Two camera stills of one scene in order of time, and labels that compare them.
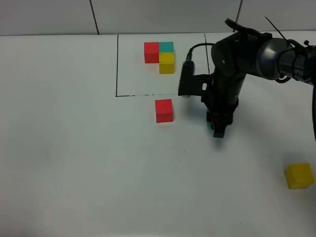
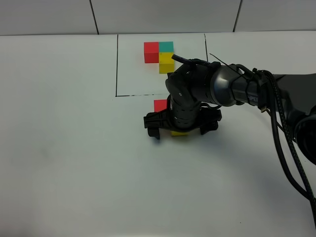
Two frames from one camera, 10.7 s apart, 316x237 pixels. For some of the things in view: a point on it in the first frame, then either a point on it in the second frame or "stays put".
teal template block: [165, 47] stays put
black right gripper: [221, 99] → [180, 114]
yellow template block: [166, 62] stays put
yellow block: [299, 175] → [173, 133]
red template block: [151, 52] stays put
